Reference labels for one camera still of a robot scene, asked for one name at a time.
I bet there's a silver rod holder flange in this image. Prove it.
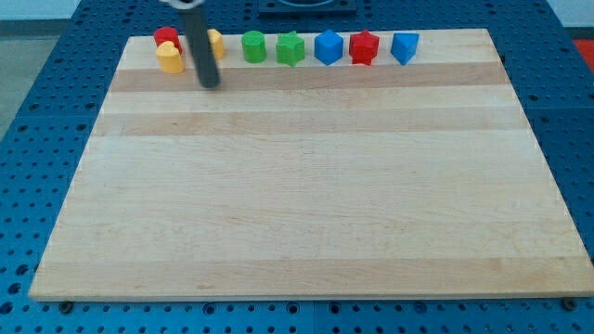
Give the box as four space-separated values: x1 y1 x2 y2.
160 0 205 9

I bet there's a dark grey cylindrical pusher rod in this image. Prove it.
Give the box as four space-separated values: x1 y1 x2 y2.
179 6 220 89

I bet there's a blue triangle block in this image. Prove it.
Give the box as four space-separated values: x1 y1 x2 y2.
391 32 420 66

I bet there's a yellow heart block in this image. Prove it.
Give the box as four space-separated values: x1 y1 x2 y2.
156 41 185 74

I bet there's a yellow block behind rod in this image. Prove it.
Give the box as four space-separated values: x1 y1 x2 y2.
207 29 226 60

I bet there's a red cylinder block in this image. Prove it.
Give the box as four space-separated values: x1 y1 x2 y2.
152 26 183 54

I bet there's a green cylinder block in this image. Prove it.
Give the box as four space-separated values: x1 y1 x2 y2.
241 31 267 63

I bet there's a green star block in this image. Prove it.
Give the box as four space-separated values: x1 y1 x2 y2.
276 32 305 67

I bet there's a blue cube block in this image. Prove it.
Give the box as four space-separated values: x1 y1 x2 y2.
314 30 343 66

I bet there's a red star block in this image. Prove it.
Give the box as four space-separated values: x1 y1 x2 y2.
349 30 380 66

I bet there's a wooden board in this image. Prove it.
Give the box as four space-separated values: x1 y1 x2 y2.
29 29 593 302

